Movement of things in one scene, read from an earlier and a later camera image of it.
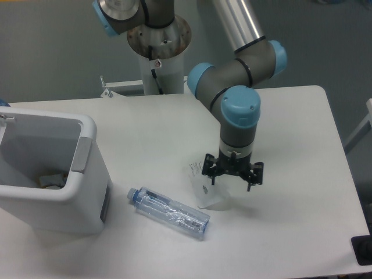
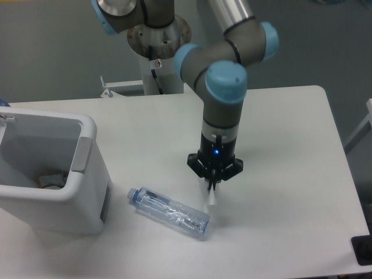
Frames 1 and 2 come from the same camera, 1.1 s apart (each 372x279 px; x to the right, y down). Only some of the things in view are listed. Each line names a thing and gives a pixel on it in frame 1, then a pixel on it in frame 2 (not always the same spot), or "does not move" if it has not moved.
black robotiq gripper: (213, 167) → (215, 161)
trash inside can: (54, 181) does not move
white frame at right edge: (365, 128) does not move
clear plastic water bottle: (171, 212) does not move
